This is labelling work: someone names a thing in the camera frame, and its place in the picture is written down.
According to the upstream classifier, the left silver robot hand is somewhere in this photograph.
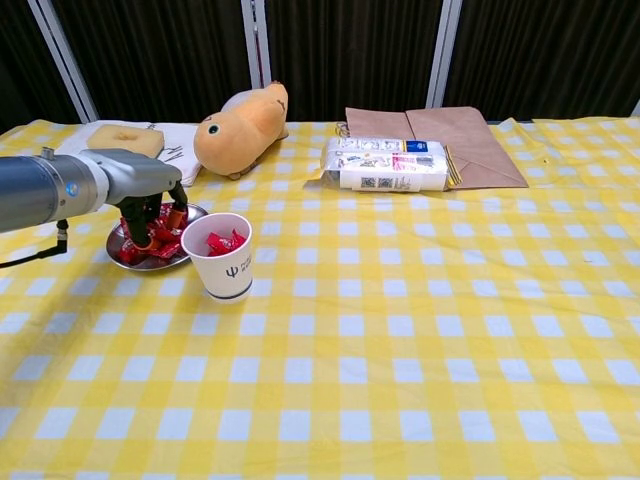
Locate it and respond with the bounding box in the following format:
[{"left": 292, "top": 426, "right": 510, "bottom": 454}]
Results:
[{"left": 77, "top": 148, "right": 191, "bottom": 250}]

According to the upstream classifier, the bowl of red candies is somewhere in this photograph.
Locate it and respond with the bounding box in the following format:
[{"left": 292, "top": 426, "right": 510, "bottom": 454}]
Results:
[{"left": 106, "top": 202, "right": 209, "bottom": 273}]

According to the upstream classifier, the tan wooden block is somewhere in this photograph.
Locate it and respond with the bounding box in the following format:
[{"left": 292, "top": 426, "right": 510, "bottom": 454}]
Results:
[{"left": 86, "top": 124, "right": 166, "bottom": 157}]

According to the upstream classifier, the white spiral notebook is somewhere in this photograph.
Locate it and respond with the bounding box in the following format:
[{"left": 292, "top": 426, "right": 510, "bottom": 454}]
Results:
[{"left": 53, "top": 121, "right": 204, "bottom": 188}]

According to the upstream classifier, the orange plush toy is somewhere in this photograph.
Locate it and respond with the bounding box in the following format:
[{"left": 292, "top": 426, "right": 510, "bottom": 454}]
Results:
[{"left": 193, "top": 81, "right": 290, "bottom": 180}]

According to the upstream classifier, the black pleated curtain panel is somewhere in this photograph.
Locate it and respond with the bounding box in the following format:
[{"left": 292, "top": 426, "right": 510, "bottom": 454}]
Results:
[
  {"left": 443, "top": 0, "right": 640, "bottom": 121},
  {"left": 0, "top": 0, "right": 84, "bottom": 135},
  {"left": 49, "top": 0, "right": 254, "bottom": 124},
  {"left": 264, "top": 0, "right": 445, "bottom": 123}
]

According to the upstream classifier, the white paper cup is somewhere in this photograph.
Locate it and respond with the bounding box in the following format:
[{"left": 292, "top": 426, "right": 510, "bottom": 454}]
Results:
[{"left": 180, "top": 212, "right": 254, "bottom": 305}]

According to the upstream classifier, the white snack package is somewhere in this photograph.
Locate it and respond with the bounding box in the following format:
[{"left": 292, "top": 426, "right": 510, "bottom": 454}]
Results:
[{"left": 304, "top": 137, "right": 464, "bottom": 192}]

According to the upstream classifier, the yellow white checked tablecloth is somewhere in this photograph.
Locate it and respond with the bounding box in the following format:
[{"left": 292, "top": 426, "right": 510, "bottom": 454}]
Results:
[{"left": 0, "top": 117, "right": 640, "bottom": 480}]

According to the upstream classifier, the brown paper bag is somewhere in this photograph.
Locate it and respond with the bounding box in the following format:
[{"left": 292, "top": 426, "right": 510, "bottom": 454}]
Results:
[{"left": 335, "top": 105, "right": 530, "bottom": 190}]

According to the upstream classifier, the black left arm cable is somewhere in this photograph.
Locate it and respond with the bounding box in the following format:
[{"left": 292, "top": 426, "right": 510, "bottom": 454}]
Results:
[{"left": 0, "top": 219, "right": 71, "bottom": 269}]

